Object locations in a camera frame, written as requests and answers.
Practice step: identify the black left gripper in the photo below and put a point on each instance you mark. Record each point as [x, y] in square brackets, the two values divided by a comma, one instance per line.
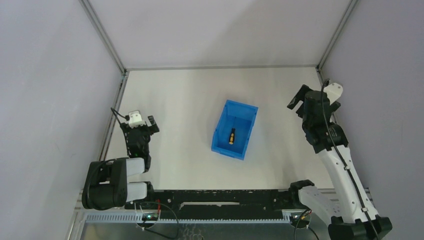
[139, 128]

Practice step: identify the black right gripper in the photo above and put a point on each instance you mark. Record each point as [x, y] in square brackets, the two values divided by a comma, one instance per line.
[300, 96]

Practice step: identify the black yellow handled screwdriver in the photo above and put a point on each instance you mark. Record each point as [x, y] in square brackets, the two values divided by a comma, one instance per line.
[232, 136]

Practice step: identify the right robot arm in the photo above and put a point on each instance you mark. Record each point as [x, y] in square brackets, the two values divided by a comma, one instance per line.
[353, 216]

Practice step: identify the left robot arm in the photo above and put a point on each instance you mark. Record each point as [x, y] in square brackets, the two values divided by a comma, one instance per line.
[106, 184]

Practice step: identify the blue plastic bin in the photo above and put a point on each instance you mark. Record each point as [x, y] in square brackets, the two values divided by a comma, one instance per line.
[236, 115]

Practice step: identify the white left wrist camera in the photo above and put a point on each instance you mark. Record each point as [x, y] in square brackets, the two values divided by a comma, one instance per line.
[135, 119]

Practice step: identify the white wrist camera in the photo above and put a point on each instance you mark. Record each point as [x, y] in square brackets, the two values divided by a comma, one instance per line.
[135, 119]
[333, 91]

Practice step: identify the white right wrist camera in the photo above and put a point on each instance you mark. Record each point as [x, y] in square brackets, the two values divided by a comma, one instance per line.
[333, 91]

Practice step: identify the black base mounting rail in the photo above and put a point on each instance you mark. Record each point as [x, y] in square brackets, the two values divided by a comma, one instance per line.
[219, 203]

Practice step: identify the perforated metal cable tray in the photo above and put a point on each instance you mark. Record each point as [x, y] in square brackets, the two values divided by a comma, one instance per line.
[282, 217]

